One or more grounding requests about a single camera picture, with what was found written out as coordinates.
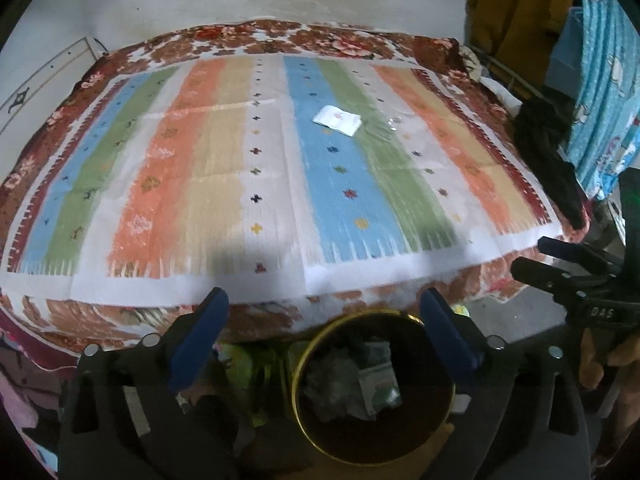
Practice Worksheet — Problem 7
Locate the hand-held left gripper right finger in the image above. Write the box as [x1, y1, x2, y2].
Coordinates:
[420, 287, 596, 480]

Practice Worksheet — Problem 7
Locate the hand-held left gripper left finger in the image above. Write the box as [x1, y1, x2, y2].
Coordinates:
[59, 287, 238, 480]

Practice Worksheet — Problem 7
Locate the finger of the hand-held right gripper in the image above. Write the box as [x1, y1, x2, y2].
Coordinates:
[511, 256, 591, 311]
[537, 236, 621, 275]

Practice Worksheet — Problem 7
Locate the round gold-rimmed bin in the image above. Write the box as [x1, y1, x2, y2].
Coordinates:
[290, 308, 457, 466]

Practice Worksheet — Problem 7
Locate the clear plastic bag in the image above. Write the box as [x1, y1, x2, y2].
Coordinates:
[302, 345, 368, 422]

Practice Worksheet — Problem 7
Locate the person's right hand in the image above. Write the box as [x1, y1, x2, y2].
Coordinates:
[577, 325, 640, 392]

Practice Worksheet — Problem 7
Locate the yellow-green plastic bag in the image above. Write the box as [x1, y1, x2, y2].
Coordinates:
[220, 342, 301, 426]

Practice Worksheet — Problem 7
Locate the black cloth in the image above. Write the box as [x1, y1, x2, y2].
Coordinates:
[512, 96, 588, 228]

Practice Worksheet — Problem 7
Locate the white metal rack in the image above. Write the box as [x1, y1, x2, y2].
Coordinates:
[470, 45, 546, 106]

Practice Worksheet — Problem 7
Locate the blue printed cloth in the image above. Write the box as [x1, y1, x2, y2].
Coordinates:
[545, 0, 640, 201]

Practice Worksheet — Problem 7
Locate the clear plastic film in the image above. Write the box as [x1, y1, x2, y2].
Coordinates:
[367, 112, 416, 143]

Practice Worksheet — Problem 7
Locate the small white flower-print packet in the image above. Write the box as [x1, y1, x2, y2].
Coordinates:
[312, 105, 363, 137]

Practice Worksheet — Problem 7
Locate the yellow garment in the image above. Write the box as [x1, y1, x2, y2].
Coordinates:
[465, 0, 576, 86]

